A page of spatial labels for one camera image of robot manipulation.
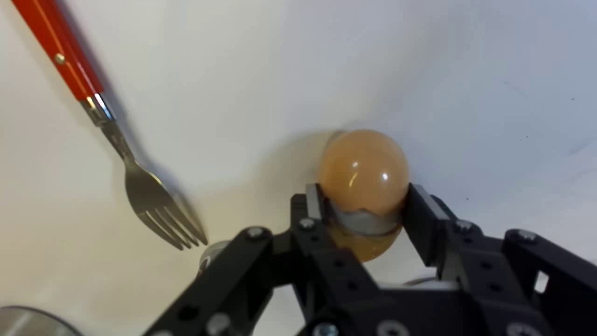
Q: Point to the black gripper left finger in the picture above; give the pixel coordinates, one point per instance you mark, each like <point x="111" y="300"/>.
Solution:
<point x="231" y="293"/>

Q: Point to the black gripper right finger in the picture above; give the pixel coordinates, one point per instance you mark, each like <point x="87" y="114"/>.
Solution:
<point x="524" y="284"/>

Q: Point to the brown egg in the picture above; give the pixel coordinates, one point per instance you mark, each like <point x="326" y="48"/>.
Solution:
<point x="365" y="175"/>

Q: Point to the red handled fork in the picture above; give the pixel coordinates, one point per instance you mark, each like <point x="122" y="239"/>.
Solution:
<point x="150" y="198"/>

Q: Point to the steel bowl with handles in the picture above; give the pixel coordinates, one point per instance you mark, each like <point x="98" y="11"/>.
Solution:
<point x="31" y="321"/>

